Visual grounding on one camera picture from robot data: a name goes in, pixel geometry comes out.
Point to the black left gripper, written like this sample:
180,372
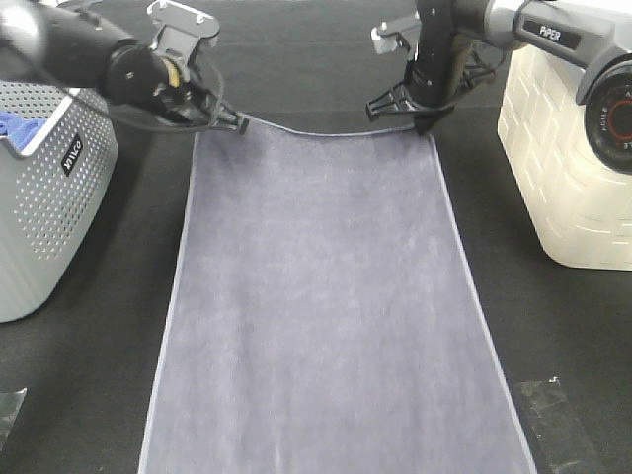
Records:
137,76

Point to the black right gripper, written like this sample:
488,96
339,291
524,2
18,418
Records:
433,83

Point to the grey microfibre towel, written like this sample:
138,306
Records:
323,317

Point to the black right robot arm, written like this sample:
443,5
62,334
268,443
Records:
591,37

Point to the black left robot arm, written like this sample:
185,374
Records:
70,46

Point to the blue towel in basket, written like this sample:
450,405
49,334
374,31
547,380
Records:
18,130

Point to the grey perforated laundry basket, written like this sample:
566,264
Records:
51,189

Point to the cream plastic storage bin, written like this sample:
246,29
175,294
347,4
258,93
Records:
580,209

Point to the clear tape strip left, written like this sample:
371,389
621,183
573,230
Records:
10,406

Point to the clear tape strip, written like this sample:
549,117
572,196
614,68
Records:
557,438
10,406

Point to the clear tape strip right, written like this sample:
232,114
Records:
557,438

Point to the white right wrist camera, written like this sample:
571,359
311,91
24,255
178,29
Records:
403,32

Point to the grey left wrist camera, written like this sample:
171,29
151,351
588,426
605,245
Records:
180,29

